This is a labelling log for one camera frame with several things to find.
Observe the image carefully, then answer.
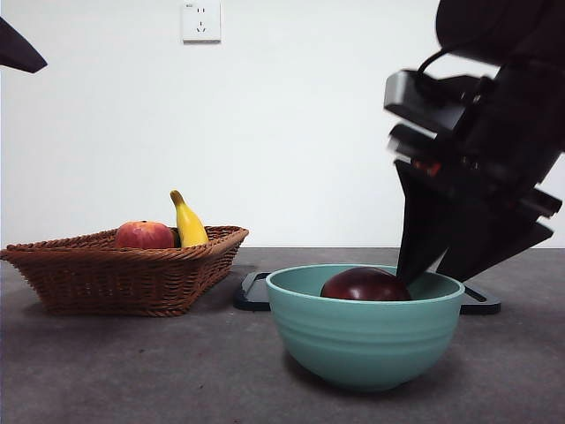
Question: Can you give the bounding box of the brown wicker basket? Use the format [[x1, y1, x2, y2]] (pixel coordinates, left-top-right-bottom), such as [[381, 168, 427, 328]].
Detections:
[[0, 224, 249, 317]]

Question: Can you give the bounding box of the yellow banana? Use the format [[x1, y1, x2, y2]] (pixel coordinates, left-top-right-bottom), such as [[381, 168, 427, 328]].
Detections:
[[169, 189, 210, 248]]

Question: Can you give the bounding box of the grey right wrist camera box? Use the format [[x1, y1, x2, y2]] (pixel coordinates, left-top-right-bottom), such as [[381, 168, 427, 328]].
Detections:
[[382, 69, 492, 133]]

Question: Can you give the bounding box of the white wall socket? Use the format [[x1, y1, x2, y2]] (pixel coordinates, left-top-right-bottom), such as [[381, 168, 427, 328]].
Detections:
[[182, 2, 222, 44]]

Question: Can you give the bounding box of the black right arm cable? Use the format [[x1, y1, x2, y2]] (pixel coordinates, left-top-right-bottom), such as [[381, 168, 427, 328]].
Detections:
[[416, 45, 470, 81]]

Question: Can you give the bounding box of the dark red plum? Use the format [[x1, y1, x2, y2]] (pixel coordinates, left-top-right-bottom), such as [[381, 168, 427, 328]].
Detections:
[[320, 266, 412, 302]]

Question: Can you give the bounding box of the dark rectangular tray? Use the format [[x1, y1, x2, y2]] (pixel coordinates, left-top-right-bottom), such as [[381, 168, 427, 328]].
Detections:
[[232, 271, 502, 315]]

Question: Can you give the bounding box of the red yellow apple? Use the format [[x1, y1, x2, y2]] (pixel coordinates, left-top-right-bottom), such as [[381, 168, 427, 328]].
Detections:
[[115, 220, 176, 249]]

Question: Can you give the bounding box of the teal ribbed bowl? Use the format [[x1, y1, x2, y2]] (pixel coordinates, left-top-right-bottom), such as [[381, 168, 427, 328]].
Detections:
[[265, 263, 467, 392]]

